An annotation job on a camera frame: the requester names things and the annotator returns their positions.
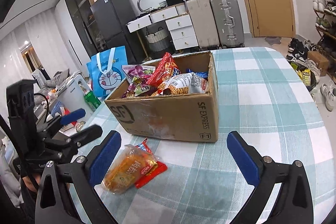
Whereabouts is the clear bag orange cake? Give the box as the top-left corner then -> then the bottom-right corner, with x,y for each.
102,144 -> 157,194

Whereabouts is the purple candy bag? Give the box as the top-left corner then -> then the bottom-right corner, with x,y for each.
122,65 -> 157,98

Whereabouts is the blue Oreo cookie packet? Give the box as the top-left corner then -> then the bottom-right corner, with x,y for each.
186,69 -> 209,80

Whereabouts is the red triangular corn snack bag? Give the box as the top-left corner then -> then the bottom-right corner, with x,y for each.
146,52 -> 181,87

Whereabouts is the red Oreo cookie packet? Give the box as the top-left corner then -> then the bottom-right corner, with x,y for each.
134,138 -> 168,189

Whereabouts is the orange noodle snack bag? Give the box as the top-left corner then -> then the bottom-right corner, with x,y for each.
151,72 -> 209,97

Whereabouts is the person's left hand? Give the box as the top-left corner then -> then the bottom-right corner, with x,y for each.
22,174 -> 43,193

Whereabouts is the white electric kettle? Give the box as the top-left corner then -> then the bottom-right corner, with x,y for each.
56,73 -> 93,122

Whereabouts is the green soda can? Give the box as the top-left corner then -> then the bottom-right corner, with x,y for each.
84,90 -> 101,111

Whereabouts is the blue Doraemon gift bag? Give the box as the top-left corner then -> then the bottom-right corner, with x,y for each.
87,46 -> 128,97

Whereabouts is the brown SF cardboard box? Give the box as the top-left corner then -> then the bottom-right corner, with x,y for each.
105,51 -> 219,143

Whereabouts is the white sneaker on floor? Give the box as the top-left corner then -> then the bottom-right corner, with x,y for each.
320,84 -> 335,111

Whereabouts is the dark grey refrigerator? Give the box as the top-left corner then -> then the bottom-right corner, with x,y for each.
91,0 -> 146,64

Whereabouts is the woven laundry basket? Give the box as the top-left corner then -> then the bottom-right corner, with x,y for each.
145,27 -> 171,52

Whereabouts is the small cardboard box on floor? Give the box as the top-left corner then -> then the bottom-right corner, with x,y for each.
307,51 -> 329,76

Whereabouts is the dark glass cabinet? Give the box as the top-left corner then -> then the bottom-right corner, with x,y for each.
65,0 -> 106,57

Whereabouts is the white drawer desk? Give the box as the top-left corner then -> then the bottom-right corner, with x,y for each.
126,3 -> 199,51

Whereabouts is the silver hard suitcase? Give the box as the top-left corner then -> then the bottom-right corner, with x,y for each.
210,0 -> 245,48

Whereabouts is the beige hard suitcase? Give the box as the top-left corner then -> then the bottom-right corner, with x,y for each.
186,0 -> 220,48

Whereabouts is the wooden shoe rack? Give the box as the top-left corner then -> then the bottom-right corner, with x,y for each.
313,0 -> 335,83

